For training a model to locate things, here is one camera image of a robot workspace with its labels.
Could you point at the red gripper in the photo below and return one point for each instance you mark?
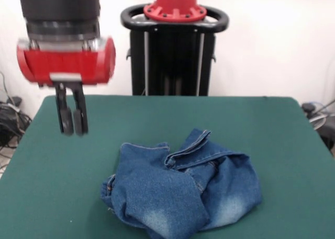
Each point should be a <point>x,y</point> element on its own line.
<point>65,63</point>

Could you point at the blue denim jeans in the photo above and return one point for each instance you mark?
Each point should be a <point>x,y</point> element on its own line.
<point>162,192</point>

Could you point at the dark green table cloth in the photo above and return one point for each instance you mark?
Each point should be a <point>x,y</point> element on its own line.
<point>78,158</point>

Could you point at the black power adapter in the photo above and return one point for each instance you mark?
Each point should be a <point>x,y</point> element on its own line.
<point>16,101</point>

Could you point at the dark grey stand base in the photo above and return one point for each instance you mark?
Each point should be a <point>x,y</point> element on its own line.
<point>328,137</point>

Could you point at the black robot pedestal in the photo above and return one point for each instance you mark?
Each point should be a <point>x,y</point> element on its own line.
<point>170,66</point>

